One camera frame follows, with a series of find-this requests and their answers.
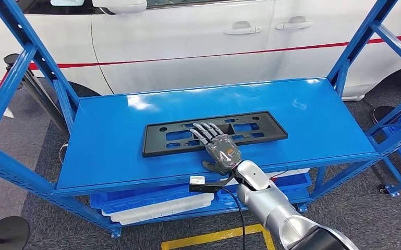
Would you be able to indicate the white car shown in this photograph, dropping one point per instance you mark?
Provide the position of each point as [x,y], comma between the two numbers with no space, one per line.
[186,51]

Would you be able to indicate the white car mirror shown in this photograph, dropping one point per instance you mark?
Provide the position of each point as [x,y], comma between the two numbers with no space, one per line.
[120,5]

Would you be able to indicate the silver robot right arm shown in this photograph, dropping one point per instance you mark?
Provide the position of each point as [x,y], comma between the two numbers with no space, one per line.
[272,203]

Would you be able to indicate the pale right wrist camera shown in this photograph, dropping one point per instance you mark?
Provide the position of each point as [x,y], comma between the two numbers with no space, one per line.
[197,180]

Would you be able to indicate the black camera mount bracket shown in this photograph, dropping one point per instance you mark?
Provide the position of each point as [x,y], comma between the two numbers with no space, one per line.
[203,188]

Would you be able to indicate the black plastic plate frame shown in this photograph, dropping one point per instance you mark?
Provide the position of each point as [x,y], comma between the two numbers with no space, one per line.
[158,145]

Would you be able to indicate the black tripod stand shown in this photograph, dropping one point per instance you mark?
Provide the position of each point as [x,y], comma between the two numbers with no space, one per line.
[44,103]

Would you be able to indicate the black round stand base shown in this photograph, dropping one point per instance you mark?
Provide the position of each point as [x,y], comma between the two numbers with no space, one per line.
[383,114]
[6,231]

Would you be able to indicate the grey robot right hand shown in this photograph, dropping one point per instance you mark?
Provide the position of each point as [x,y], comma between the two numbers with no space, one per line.
[221,151]

